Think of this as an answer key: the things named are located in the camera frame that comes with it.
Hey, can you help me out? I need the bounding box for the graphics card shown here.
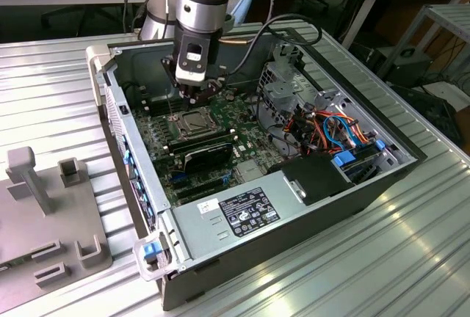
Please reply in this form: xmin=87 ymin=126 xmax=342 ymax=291
xmin=181 ymin=142 xmax=236 ymax=175

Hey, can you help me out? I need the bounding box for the metal locking lever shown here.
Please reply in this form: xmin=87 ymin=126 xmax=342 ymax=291
xmin=165 ymin=89 xmax=176 ymax=118

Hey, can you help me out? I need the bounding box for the CPU socket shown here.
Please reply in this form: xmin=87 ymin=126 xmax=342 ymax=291
xmin=168 ymin=108 xmax=225 ymax=142

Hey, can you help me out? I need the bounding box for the grey parts rack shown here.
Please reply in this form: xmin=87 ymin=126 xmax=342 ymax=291
xmin=0 ymin=146 xmax=113 ymax=291

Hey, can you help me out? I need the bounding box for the green motherboard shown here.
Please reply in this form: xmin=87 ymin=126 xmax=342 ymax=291
xmin=130 ymin=87 xmax=272 ymax=208

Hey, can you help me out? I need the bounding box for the black plastic shroud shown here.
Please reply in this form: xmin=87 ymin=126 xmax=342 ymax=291
xmin=267 ymin=150 xmax=356 ymax=207

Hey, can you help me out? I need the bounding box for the black wire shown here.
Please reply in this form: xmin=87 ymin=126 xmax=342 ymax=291
xmin=120 ymin=80 xmax=150 ymax=103

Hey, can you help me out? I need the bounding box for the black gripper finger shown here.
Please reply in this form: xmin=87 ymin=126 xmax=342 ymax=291
xmin=160 ymin=58 xmax=196 ymax=111
xmin=193 ymin=76 xmax=228 ymax=108

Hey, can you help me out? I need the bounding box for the open grey PC case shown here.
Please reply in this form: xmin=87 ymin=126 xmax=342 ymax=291
xmin=84 ymin=27 xmax=429 ymax=313

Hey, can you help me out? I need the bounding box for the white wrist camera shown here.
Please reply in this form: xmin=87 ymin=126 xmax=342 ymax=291
xmin=174 ymin=33 xmax=207 ymax=87

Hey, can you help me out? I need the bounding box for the silver CPU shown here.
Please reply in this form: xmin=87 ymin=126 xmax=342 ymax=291
xmin=182 ymin=113 xmax=214 ymax=135

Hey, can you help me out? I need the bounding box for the silver power supply unit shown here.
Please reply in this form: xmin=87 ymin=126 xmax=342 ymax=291
xmin=169 ymin=170 xmax=308 ymax=261

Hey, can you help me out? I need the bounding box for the silver chipset heatsink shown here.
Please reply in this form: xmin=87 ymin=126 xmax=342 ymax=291
xmin=236 ymin=160 xmax=267 ymax=183

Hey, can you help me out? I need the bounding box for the blue disk carrier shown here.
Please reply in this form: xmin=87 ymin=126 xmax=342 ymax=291
xmin=330 ymin=150 xmax=360 ymax=168

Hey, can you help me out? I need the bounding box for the black equipment box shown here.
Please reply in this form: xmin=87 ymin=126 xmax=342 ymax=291
xmin=388 ymin=47 xmax=433 ymax=89

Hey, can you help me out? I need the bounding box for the orange wire bundle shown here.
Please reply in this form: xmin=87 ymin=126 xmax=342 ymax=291
xmin=284 ymin=109 xmax=379 ymax=156

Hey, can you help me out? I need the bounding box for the aluminium slat table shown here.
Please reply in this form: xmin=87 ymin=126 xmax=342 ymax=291
xmin=377 ymin=3 xmax=470 ymax=87

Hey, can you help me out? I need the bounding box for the silver metal bracket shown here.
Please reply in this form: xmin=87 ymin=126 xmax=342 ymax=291
xmin=314 ymin=88 xmax=355 ymax=112

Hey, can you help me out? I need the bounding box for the black expansion slot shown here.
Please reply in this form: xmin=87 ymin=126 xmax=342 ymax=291
xmin=173 ymin=176 xmax=225 ymax=194

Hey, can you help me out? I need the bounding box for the silver drive cage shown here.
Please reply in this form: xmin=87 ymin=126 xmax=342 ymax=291
xmin=256 ymin=32 xmax=320 ymax=127

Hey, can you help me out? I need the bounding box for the blue wire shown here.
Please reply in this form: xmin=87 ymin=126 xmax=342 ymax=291
xmin=322 ymin=114 xmax=359 ymax=149

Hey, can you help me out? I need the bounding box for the metal socket cover frame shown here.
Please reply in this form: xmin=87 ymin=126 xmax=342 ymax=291
xmin=170 ymin=109 xmax=223 ymax=142

